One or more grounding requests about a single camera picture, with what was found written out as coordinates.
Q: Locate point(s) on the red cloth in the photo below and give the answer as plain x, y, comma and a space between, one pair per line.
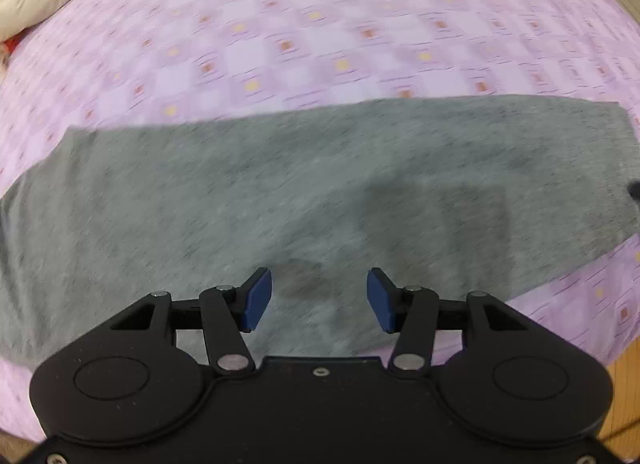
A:
7, 51

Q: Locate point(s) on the grey pants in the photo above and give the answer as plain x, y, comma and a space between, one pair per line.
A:
300, 184

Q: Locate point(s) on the purple patterned bed sheet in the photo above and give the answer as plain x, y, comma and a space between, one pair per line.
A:
300, 34

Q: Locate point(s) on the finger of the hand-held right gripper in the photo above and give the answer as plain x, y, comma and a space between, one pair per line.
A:
635, 192

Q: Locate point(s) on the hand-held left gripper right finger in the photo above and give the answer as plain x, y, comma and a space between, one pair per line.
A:
380, 301

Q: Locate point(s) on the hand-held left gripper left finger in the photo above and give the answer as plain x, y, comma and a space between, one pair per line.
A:
257, 301

